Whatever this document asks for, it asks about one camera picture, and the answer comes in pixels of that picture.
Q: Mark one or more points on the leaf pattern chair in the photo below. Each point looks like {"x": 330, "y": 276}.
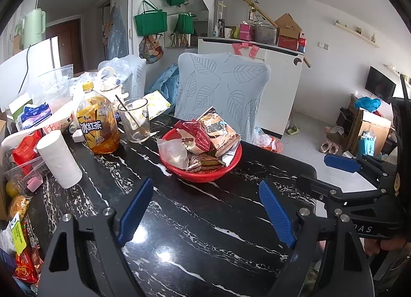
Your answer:
{"x": 138, "y": 75}
{"x": 224, "y": 91}

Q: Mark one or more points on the brown door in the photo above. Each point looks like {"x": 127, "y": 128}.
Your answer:
{"x": 65, "y": 46}

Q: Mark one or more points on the clear glass cup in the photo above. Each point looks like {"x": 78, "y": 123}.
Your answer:
{"x": 135, "y": 123}

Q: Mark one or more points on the pink ribbon bow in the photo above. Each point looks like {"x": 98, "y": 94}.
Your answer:
{"x": 245, "y": 49}

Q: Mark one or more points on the white paper cup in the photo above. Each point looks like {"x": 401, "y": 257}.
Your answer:
{"x": 228, "y": 32}

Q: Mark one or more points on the yellow corn snack bag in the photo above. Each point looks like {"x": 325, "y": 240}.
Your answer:
{"x": 19, "y": 205}

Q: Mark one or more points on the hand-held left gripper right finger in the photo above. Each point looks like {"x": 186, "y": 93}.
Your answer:
{"x": 277, "y": 213}

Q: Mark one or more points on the brown gold packet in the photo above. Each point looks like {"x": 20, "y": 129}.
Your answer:
{"x": 212, "y": 162}

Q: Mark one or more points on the white toilet paper roll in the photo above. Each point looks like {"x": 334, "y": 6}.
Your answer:
{"x": 61, "y": 162}

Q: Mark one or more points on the yellow patterned pouch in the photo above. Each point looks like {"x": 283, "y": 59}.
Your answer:
{"x": 157, "y": 104}

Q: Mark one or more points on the wall shelf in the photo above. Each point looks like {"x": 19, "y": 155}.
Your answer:
{"x": 356, "y": 33}

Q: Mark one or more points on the pink slippers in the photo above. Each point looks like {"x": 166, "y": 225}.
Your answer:
{"x": 330, "y": 147}

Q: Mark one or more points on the red box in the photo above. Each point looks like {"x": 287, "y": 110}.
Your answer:
{"x": 288, "y": 42}

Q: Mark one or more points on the metal spoon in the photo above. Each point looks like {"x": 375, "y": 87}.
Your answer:
{"x": 128, "y": 117}

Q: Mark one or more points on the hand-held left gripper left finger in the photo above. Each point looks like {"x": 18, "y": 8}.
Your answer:
{"x": 135, "y": 210}

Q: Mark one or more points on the white green carton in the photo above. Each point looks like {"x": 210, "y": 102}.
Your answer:
{"x": 19, "y": 102}

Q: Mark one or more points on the dark red snack packet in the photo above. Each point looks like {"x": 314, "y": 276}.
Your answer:
{"x": 196, "y": 134}

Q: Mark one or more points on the pink box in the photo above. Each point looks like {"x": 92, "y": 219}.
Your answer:
{"x": 245, "y": 31}

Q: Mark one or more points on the clear plastic bag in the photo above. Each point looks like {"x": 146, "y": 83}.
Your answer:
{"x": 56, "y": 85}

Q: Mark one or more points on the tall glass bottle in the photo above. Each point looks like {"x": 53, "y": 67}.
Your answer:
{"x": 220, "y": 11}

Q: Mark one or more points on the white wrapper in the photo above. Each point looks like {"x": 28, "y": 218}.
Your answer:
{"x": 228, "y": 158}

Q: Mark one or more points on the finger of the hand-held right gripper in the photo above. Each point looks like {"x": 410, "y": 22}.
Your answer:
{"x": 342, "y": 162}
{"x": 321, "y": 189}

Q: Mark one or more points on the green kettle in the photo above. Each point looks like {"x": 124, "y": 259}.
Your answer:
{"x": 33, "y": 25}

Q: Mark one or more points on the clear zip bag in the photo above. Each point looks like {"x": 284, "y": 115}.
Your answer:
{"x": 171, "y": 154}

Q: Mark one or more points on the pink block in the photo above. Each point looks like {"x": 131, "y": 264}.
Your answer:
{"x": 34, "y": 184}

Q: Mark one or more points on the person's right hand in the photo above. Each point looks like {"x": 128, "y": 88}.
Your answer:
{"x": 385, "y": 246}

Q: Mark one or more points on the white board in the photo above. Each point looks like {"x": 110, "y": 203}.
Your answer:
{"x": 32, "y": 62}

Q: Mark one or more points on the light blue plastic sheet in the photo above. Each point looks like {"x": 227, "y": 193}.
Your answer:
{"x": 165, "y": 85}

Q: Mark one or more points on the green slippers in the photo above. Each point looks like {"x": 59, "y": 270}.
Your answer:
{"x": 293, "y": 130}

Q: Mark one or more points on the cartoon print bag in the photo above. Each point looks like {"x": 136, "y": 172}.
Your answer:
{"x": 151, "y": 49}

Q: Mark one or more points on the bright red packet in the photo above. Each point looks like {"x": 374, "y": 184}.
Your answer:
{"x": 25, "y": 149}

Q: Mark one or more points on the blue tissue pack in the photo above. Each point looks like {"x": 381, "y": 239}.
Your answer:
{"x": 33, "y": 115}

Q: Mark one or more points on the brown snack packet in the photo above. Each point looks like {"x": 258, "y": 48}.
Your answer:
{"x": 221, "y": 136}

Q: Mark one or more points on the large floor cardboard box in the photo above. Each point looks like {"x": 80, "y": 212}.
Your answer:
{"x": 372, "y": 130}

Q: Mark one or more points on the black television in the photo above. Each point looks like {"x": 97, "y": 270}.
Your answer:
{"x": 380, "y": 83}

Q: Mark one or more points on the grey storage container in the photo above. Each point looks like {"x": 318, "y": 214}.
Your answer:
{"x": 266, "y": 32}

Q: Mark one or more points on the yellow fruit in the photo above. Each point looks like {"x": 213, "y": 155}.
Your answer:
{"x": 11, "y": 189}

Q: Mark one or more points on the clear plastic container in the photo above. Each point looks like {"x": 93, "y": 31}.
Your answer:
{"x": 19, "y": 171}

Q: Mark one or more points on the small white box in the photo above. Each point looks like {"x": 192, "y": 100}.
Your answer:
{"x": 77, "y": 135}

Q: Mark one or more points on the open cardboard box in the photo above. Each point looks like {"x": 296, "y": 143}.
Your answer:
{"x": 289, "y": 25}

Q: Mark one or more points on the red plastic basket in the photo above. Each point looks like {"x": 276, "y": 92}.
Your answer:
{"x": 199, "y": 176}

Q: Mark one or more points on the blue plastic bag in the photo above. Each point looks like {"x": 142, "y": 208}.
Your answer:
{"x": 367, "y": 104}

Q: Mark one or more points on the pile of red snack packets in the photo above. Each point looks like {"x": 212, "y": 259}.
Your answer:
{"x": 25, "y": 261}

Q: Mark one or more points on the white cabinet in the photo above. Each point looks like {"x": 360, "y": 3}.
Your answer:
{"x": 282, "y": 91}

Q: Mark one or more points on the white jug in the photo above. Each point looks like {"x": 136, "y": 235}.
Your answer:
{"x": 109, "y": 86}

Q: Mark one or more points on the iced tea bottle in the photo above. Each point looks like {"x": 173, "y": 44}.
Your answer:
{"x": 96, "y": 130}

